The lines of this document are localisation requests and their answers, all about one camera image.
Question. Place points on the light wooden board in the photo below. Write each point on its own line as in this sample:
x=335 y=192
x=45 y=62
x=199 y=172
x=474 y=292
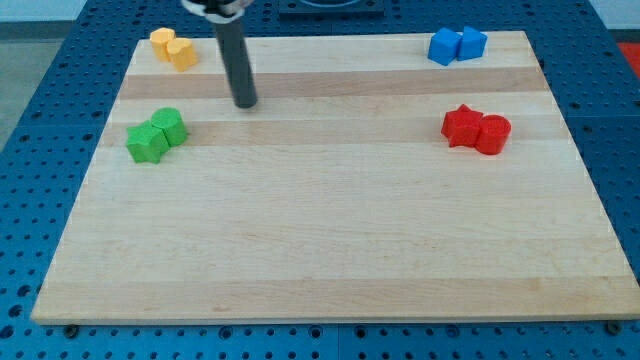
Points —
x=337 y=199

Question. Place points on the green cylinder block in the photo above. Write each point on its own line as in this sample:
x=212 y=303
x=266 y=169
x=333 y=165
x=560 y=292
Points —
x=170 y=122

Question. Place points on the red cylinder block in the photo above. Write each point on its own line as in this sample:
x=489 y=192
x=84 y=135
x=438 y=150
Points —
x=494 y=131

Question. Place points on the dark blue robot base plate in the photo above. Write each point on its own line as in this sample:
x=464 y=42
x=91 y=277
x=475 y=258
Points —
x=288 y=9

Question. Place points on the blue cube block right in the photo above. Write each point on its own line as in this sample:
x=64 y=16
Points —
x=472 y=44

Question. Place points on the yellow block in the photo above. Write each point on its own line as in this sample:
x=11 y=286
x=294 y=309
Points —
x=182 y=53
x=159 y=40

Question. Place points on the yellow block left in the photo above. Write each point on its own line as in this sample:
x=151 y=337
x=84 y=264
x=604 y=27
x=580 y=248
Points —
x=159 y=40

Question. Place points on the blue cube block left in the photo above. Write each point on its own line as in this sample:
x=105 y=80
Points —
x=444 y=46

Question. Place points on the red star block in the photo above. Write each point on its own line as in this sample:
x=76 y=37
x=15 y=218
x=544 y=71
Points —
x=461 y=127

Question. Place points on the green star block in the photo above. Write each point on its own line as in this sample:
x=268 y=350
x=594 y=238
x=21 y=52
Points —
x=146 y=143

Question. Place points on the blue cube block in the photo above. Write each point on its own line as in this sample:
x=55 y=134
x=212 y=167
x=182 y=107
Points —
x=472 y=44
x=444 y=46

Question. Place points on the red object at right edge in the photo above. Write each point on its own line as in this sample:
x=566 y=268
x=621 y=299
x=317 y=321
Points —
x=631 y=52

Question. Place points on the yellow block right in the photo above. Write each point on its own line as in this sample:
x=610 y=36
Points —
x=182 y=53

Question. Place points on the silver rod mounting collar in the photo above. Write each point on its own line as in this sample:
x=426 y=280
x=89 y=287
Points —
x=217 y=11

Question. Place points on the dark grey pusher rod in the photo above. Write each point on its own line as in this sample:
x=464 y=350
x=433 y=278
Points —
x=233 y=50

